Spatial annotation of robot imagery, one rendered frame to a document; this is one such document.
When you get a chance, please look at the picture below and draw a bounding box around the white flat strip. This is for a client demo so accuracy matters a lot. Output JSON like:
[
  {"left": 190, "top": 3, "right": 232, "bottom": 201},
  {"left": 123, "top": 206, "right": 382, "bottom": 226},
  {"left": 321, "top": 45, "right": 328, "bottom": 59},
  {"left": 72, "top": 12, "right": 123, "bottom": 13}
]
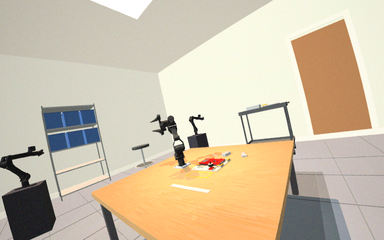
[{"left": 171, "top": 184, "right": 211, "bottom": 193}]

